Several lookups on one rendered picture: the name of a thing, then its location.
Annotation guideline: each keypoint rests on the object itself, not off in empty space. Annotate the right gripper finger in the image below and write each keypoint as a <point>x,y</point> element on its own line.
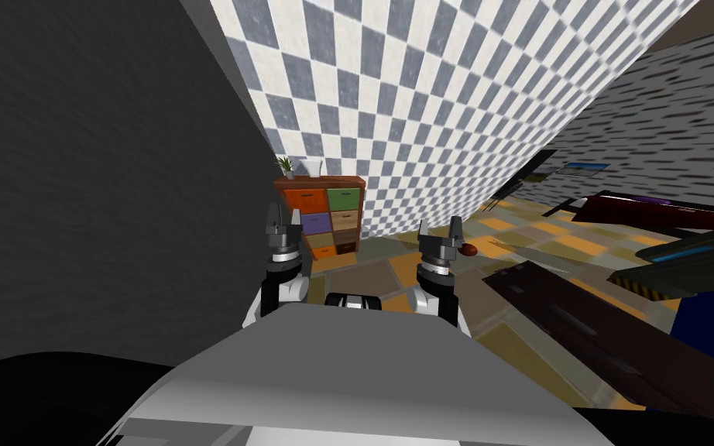
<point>456,228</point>
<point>424,233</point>

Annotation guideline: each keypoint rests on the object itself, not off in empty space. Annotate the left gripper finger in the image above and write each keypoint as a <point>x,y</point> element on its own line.
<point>295,220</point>
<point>273,218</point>

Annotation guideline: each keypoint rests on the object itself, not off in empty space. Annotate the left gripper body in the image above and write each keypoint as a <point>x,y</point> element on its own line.
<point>284,239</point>

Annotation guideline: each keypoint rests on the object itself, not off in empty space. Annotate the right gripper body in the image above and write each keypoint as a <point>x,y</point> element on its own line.
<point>439,251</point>

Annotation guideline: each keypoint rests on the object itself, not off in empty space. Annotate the small brown ball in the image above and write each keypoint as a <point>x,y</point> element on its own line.
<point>468,249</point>

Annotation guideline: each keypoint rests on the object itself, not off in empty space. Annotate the wooden cabinet with coloured drawers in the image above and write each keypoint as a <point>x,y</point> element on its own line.
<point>332,214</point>

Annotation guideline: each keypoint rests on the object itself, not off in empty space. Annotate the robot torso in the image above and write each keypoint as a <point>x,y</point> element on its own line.
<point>357,371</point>

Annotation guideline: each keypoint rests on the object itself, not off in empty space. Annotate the long dark brown table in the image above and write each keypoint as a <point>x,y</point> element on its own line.
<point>605,334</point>

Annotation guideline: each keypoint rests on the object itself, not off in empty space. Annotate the dark red sofa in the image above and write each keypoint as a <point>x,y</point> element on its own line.
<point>648,212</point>

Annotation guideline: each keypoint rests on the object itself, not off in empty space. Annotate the dark cabinet with blue stripe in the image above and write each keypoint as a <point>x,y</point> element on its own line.
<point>698,260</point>

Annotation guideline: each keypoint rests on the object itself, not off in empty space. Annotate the blue picture on wall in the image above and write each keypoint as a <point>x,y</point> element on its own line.
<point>583,169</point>

